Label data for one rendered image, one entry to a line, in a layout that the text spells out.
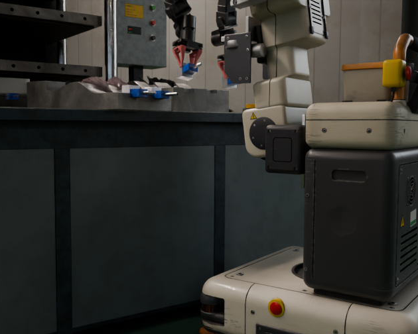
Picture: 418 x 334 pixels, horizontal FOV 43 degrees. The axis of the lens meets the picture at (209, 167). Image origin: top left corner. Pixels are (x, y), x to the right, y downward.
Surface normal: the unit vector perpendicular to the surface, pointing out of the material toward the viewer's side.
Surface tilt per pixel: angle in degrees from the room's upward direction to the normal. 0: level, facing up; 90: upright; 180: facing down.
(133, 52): 90
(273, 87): 90
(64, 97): 90
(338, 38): 90
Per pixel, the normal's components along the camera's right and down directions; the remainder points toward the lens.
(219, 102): 0.58, 0.07
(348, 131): -0.58, 0.06
